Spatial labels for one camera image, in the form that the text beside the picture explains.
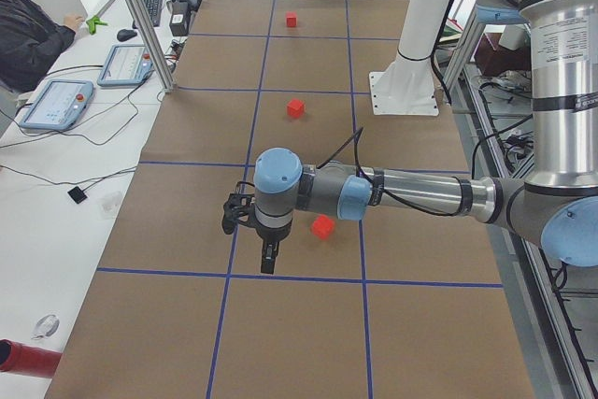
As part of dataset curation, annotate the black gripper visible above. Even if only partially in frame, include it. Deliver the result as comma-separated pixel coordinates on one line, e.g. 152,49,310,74
256,222,291,274

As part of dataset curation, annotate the red block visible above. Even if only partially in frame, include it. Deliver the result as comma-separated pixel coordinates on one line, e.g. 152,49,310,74
286,98,306,119
310,215,335,240
285,11,298,28

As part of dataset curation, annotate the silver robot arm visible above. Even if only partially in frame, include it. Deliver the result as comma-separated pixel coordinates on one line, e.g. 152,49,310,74
249,0,597,274

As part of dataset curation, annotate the small black square device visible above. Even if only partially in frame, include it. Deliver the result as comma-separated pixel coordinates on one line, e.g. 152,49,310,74
67,186,88,205

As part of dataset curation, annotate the far teach pendant tablet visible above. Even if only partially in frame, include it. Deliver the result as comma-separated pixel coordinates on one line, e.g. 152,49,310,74
97,44,153,88

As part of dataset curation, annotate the teach pendant tablet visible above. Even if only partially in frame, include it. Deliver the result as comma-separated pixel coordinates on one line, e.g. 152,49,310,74
19,79,94,131
97,44,153,88

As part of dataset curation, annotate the black power brick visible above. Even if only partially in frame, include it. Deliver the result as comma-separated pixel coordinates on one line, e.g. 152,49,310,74
169,1,191,37

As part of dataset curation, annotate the near teach pendant tablet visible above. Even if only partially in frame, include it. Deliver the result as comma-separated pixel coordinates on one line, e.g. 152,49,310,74
19,79,94,131

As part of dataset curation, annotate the black computer mouse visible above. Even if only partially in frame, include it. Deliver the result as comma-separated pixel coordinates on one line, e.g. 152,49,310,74
116,29,137,42

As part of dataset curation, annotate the red cylinder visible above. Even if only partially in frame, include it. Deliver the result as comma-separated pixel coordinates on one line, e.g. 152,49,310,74
1,339,62,378

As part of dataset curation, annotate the green plastic clip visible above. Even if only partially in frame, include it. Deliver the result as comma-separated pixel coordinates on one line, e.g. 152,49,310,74
85,15,107,35

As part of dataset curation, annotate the dark red box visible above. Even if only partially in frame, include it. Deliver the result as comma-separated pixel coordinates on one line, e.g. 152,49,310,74
474,33,532,77

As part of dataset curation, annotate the person in black jacket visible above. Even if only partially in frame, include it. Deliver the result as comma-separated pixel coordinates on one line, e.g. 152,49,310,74
1,0,85,93

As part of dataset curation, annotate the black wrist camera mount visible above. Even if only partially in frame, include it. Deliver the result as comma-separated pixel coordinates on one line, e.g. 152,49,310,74
221,192,256,235

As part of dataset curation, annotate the black braided camera cable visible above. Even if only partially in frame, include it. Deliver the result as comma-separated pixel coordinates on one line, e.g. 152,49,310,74
317,126,468,218

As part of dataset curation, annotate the white camera stand pillar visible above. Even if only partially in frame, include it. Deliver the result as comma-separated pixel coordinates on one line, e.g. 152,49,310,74
369,0,451,117

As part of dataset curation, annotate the aluminium frame post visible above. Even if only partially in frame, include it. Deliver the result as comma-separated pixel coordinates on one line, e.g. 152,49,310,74
125,0,175,93

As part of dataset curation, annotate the aluminium frame table rail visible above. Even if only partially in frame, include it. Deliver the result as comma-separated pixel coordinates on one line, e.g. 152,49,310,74
438,6,598,399

